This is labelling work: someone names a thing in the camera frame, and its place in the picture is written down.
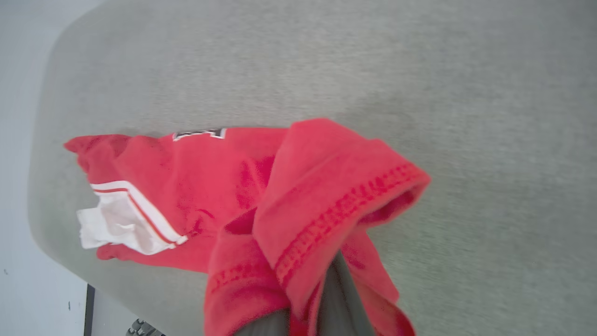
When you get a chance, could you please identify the dark grey ridged object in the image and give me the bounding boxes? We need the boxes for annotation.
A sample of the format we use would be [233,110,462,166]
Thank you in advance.
[125,318,166,336]

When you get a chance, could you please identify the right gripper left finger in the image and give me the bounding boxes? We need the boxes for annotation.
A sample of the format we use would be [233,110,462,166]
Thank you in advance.
[233,309,291,336]

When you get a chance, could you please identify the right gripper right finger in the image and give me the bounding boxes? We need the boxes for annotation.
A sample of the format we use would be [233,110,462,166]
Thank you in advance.
[319,252,376,336]

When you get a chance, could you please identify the black baseboard strip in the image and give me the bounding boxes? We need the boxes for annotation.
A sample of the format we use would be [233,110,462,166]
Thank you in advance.
[83,284,97,336]

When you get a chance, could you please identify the red and white basketball jersey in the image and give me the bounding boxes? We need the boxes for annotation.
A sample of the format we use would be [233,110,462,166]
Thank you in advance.
[64,118,431,336]

